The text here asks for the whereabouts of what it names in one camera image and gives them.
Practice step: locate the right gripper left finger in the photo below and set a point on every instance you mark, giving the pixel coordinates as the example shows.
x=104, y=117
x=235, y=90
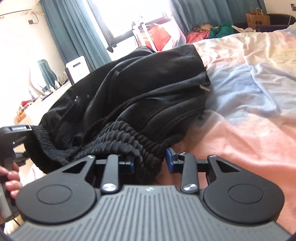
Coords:
x=105, y=173

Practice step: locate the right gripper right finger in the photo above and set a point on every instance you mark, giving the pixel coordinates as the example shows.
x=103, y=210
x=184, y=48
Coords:
x=187, y=165

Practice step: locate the black sweatpants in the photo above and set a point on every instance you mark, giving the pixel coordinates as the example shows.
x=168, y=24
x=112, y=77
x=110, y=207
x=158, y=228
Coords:
x=136, y=106

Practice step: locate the pile of coloured clothes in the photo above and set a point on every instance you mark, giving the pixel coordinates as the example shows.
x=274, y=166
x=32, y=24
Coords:
x=208, y=31

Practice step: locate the person's left hand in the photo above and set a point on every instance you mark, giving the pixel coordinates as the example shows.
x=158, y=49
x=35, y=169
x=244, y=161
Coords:
x=13, y=184

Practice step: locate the pastel bed sheet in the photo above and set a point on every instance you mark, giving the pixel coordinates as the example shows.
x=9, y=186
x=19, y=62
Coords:
x=244, y=144

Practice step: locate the white dressing table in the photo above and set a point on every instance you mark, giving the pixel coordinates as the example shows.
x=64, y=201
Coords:
x=33, y=114

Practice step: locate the white black chair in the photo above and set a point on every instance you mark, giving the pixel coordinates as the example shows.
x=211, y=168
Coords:
x=77, y=69

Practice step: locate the red garment on steamer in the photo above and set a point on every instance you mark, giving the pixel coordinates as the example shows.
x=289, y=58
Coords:
x=159, y=36

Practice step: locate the teal curtain right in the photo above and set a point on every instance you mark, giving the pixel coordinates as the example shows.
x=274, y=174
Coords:
x=194, y=13

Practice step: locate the teal curtain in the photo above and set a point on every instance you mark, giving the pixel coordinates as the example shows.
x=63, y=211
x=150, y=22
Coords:
x=74, y=33
x=194, y=13

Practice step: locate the teal curtain left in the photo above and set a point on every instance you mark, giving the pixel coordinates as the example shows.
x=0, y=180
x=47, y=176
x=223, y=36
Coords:
x=74, y=33

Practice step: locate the brown paper bag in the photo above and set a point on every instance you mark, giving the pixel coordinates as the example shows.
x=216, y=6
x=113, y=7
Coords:
x=256, y=18

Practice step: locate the wavy frame mirror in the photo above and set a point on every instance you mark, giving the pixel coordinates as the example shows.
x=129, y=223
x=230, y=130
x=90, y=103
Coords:
x=42, y=76

